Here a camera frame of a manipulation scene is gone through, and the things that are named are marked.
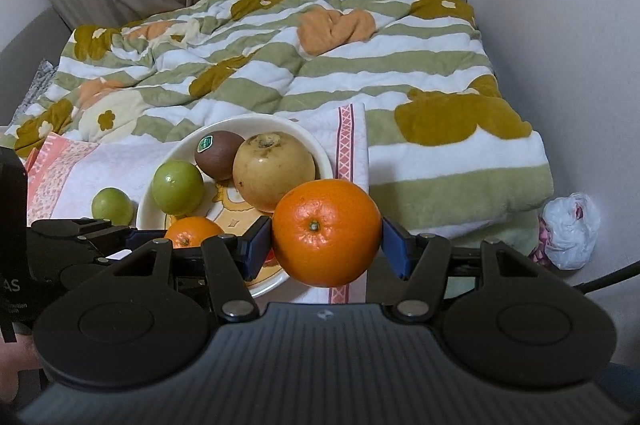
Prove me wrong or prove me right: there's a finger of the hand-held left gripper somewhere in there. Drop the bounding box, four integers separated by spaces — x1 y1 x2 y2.
30 217 114 240
75 226 168 267

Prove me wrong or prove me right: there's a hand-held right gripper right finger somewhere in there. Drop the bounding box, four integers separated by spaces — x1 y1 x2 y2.
382 217 547 322

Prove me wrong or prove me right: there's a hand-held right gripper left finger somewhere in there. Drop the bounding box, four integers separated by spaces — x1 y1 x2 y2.
100 216 275 322

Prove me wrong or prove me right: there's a cream bowl with yellow print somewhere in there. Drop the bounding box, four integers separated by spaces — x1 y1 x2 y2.
135 114 337 302

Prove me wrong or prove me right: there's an orange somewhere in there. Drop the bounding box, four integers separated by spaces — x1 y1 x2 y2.
271 178 384 288
164 216 225 250

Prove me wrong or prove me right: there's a large green apple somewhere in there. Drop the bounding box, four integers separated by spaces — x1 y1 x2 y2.
152 159 205 216

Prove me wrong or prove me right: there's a yellow pear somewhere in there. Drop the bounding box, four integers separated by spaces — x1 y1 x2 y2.
232 131 317 213

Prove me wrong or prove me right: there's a brown kiwi with green sticker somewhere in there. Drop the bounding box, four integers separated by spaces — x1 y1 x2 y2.
194 130 246 181

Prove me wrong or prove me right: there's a person's left hand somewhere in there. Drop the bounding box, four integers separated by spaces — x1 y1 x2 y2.
0 341 45 402

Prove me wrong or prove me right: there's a small green apple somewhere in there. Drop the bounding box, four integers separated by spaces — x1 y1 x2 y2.
91 187 135 226

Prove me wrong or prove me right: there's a pink floral towel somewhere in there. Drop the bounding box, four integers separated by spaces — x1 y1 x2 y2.
24 102 372 306

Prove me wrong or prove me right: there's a grey floral pillow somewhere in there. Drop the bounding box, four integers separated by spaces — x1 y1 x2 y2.
19 59 62 116

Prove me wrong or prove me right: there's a white plastic bag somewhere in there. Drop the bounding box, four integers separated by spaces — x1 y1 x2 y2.
531 192 602 271

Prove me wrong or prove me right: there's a green striped floral blanket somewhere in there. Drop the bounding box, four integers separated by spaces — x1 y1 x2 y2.
12 0 556 242

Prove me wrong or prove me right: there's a grey headboard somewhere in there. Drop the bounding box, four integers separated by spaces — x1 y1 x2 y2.
0 6 72 126

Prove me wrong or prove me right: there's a black cable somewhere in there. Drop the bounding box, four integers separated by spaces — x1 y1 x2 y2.
569 259 640 294

